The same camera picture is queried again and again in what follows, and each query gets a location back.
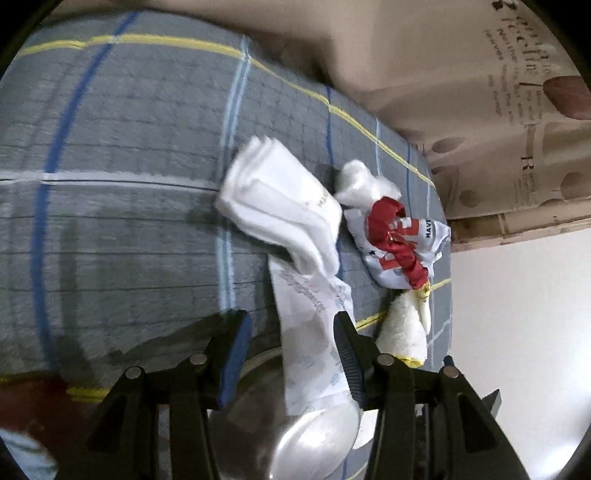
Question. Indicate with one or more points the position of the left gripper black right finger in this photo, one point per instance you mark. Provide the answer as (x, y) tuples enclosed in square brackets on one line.
[(359, 357)]

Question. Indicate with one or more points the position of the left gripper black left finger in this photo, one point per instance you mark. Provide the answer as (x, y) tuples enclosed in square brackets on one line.
[(226, 353)]

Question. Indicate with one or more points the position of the white printed tissue pack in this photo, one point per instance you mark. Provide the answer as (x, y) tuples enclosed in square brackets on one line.
[(307, 305)]

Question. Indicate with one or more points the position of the stainless steel bowl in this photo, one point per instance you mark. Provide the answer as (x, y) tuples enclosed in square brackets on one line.
[(254, 438)]

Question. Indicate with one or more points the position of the red white printed cloth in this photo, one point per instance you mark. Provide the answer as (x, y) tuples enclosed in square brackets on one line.
[(399, 251)]

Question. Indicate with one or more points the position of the white fluffy plush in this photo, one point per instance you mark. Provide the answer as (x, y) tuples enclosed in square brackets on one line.
[(356, 187)]

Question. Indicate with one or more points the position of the white folded socks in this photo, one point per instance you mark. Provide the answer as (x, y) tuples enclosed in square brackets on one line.
[(272, 197)]

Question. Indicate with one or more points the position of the gold red tin box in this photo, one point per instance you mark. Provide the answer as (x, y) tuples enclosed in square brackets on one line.
[(47, 406)]

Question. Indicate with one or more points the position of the grey plaid bed sheet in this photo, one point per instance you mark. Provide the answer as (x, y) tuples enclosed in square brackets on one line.
[(116, 134)]

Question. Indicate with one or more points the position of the beige leaf print curtain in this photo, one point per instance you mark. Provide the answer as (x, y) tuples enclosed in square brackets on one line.
[(496, 94)]

